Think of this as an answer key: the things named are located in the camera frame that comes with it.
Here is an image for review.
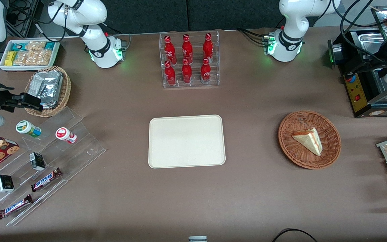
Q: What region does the yellow snack pack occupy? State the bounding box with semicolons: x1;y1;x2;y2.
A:
5;51;17;67

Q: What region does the triangular packaged sandwich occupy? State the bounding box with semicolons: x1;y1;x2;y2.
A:
292;127;323;157

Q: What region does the white rectangular snack bin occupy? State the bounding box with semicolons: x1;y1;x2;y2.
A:
0;40;60;72

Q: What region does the clear acrylic bottle rack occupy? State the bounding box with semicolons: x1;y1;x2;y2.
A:
159;30;220;88

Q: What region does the clear acrylic stepped display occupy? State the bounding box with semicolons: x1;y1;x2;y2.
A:
0;107;106;226

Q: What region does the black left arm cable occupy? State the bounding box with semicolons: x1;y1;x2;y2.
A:
333;0;387;64

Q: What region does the black looped table cable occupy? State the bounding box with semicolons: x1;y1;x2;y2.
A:
271;229;318;242

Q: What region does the black base cable bundle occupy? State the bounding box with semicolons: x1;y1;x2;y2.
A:
237;29;268;46

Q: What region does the green lid yogurt cup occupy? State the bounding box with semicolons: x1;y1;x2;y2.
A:
15;120;42;138

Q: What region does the light tan wicker basket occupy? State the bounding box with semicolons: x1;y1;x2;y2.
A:
25;66;72;118

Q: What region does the red cola bottle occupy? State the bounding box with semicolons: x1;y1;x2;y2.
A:
201;58;211;84
203;33;214;63
164;35;176;65
182;34;193;64
182;59;192;84
164;60;176;86

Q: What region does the red lid yogurt cup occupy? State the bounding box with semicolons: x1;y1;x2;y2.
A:
55;127;77;144

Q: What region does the clear bag of crackers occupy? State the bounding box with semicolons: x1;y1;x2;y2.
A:
13;51;29;66
25;41;46;51
26;50;52;66

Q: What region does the small black white carton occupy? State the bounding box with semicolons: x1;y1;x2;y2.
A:
29;152;46;171
0;174;15;193

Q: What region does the brown round wicker basket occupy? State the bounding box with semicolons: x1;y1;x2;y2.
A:
278;110;342;169

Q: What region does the brown Snickers bar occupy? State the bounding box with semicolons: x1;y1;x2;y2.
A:
0;194;33;220
31;167;63;192

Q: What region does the cream plastic tray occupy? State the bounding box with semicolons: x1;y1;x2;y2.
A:
148;115;226;169

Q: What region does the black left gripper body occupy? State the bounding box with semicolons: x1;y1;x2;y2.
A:
361;49;387;73

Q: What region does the silver foil wrapped food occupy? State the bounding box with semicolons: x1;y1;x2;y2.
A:
28;71;63;109

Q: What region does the black food warmer appliance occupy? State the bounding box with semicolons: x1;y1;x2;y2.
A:
343;5;387;118

